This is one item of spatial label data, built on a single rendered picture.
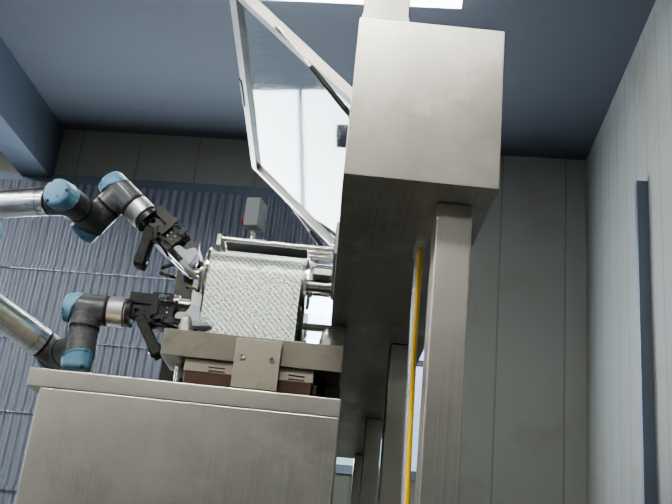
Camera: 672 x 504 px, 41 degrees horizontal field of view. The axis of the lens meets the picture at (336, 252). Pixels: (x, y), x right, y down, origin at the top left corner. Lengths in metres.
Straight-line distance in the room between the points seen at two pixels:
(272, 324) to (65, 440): 0.58
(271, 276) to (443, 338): 0.91
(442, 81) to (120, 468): 1.00
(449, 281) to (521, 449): 3.96
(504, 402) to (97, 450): 3.75
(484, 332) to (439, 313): 4.07
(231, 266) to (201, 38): 2.96
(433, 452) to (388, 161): 0.46
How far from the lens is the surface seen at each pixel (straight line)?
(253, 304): 2.24
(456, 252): 1.48
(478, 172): 1.47
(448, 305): 1.45
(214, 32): 5.04
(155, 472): 1.92
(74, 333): 2.25
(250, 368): 1.97
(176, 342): 2.03
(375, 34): 1.58
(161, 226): 2.37
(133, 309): 2.26
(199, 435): 1.91
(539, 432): 5.41
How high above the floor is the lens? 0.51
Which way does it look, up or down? 21 degrees up
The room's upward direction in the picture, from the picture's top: 6 degrees clockwise
